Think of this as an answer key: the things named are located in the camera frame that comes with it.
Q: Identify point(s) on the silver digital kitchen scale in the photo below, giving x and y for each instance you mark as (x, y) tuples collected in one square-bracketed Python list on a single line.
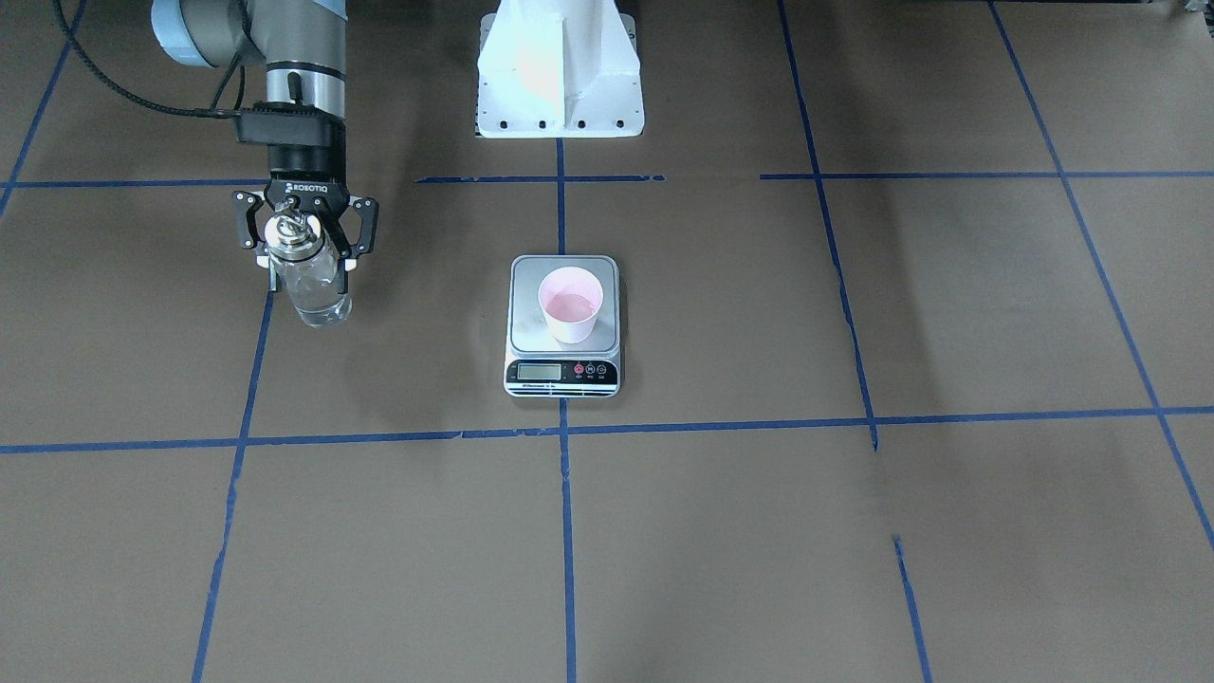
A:
[(535, 365)]

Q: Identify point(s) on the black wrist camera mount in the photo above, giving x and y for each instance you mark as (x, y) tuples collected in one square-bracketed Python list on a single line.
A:
[(288, 124)]

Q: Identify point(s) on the clear glass sauce bottle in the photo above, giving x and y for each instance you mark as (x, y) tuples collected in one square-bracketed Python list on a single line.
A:
[(308, 267)]

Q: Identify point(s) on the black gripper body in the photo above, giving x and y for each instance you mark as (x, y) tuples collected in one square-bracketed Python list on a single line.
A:
[(305, 177)]

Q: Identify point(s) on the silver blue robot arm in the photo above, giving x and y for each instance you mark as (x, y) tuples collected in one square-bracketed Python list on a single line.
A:
[(302, 47)]

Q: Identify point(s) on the white pedestal column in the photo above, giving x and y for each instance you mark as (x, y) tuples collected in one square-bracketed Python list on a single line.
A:
[(558, 69)]

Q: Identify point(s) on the pink paper cup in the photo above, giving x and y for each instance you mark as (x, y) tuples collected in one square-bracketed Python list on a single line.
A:
[(570, 300)]

